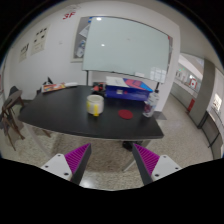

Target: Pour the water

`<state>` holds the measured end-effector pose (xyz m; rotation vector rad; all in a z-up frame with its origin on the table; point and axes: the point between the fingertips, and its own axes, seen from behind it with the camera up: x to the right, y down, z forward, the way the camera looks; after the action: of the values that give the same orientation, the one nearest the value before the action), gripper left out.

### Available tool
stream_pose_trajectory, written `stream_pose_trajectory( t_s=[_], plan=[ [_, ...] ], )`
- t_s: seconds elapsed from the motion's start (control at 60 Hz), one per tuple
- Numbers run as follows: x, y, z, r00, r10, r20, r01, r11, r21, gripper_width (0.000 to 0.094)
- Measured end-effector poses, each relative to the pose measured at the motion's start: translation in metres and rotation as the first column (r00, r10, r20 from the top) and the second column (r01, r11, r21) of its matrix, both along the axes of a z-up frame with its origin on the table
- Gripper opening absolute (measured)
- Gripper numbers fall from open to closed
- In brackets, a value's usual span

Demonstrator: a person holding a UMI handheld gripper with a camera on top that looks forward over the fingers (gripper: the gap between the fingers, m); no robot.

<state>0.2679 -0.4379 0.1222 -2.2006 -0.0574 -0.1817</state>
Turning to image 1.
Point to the blue cardboard box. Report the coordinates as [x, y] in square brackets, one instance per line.
[128, 92]

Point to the small white flat object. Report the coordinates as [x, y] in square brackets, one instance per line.
[71, 84]

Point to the black and red tool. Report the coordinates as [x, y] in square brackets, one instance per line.
[98, 88]

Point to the red fire extinguisher cabinet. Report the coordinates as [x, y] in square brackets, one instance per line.
[191, 105]

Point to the colourful flat box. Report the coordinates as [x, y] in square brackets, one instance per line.
[53, 87]

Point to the dark wooden chair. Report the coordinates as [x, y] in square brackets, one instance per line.
[11, 106]

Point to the small white wall poster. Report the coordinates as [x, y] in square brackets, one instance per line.
[24, 52]

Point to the large whiteboard on stand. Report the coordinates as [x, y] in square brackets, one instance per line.
[126, 46]

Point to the large white wall poster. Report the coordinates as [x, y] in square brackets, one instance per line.
[40, 40]

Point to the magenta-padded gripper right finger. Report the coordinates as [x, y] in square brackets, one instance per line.
[148, 160]

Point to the clear plastic water bottle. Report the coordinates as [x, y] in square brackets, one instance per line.
[150, 105]

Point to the wall notice board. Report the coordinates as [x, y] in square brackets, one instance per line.
[79, 40]

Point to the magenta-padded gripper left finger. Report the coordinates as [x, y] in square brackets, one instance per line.
[75, 160]

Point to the red hanging sign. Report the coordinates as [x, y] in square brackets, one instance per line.
[192, 83]

